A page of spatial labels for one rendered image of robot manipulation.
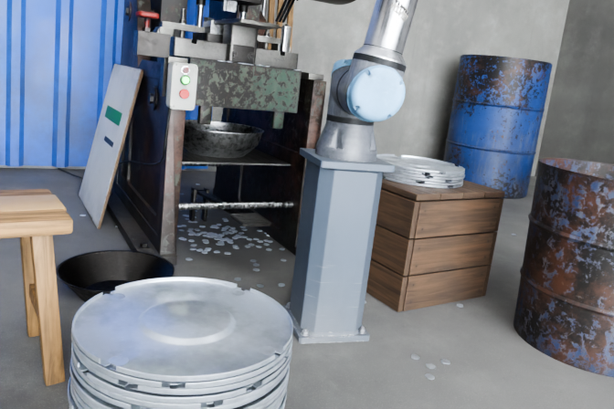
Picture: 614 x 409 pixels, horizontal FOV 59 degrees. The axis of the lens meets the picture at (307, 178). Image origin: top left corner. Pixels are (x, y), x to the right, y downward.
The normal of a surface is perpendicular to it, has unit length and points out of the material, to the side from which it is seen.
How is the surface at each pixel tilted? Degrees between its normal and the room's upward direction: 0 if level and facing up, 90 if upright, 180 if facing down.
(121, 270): 48
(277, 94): 90
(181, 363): 0
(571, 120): 90
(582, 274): 92
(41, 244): 85
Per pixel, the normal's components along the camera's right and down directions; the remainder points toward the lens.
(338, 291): 0.28, 0.22
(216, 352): 0.11, -0.97
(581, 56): -0.87, -0.01
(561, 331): -0.74, 0.08
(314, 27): 0.47, 0.22
